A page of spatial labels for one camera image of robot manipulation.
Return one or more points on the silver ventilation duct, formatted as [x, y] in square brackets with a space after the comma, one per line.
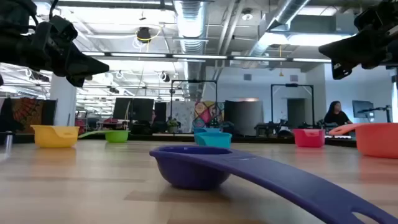
[191, 25]

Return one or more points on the red measuring cup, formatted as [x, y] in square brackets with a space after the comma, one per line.
[309, 140]

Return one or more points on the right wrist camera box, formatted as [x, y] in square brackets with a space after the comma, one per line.
[370, 18]

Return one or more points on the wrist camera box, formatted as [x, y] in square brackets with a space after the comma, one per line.
[59, 29]
[370, 18]

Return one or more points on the black round ceiling fixture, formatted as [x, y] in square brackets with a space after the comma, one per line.
[143, 33]

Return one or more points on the yellow measuring cup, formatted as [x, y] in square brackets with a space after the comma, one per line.
[53, 138]

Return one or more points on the green measuring cup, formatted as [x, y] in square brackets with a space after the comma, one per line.
[117, 137]

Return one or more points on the orange measuring cup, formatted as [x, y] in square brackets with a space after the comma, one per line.
[376, 143]

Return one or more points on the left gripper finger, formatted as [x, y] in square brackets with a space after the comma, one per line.
[84, 65]
[80, 81]

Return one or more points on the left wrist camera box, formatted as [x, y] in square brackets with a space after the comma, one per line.
[59, 29]

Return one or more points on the black metal frame stand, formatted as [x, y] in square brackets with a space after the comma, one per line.
[292, 85]
[192, 81]

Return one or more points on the black aluminium table frame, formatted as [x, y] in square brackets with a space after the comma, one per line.
[155, 137]

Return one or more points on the grey desk monitor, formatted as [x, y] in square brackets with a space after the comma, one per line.
[362, 109]

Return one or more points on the blue measuring cup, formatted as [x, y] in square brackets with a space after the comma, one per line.
[205, 130]

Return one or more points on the person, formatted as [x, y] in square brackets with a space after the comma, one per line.
[337, 118]

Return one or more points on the orange patterned wall hanging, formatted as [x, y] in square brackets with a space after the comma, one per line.
[28, 113]

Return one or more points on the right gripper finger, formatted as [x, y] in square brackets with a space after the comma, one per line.
[348, 48]
[340, 70]

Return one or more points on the colourful geometric wall hanging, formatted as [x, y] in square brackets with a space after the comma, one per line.
[205, 115]

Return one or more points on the black monitor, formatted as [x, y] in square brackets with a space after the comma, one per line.
[143, 109]
[122, 109]

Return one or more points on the grey partition panel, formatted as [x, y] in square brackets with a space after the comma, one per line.
[245, 118]

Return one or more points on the white building column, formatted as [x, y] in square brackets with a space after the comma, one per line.
[63, 102]

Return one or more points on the teal measuring cup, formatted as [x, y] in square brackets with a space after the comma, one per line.
[214, 140]

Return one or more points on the purple measuring cup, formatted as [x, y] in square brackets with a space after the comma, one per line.
[192, 171]

